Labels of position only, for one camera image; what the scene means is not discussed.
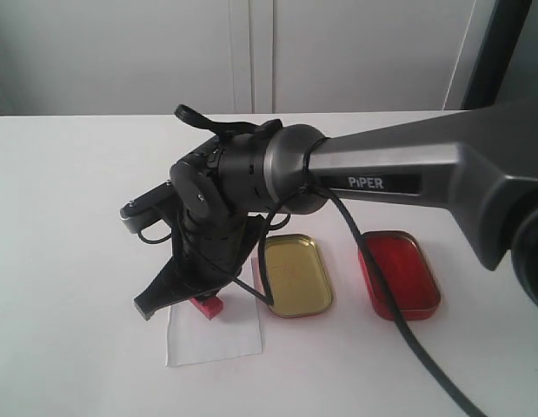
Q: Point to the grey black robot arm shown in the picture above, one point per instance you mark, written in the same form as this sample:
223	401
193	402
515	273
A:
481	166

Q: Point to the white cabinet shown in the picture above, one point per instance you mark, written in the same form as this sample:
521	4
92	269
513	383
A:
145	57

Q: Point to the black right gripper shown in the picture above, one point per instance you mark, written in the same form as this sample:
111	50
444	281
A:
206	258

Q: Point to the gold tin lid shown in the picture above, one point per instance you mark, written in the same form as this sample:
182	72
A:
297	276

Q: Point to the white paper sheet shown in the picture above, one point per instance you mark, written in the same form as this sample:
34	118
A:
235	332

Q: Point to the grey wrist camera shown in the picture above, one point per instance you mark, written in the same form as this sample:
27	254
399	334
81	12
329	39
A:
158	204

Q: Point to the red ink pad tin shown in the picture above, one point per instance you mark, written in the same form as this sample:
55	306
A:
407	272

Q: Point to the red stamp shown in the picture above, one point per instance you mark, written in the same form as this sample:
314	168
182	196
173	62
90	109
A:
210	307

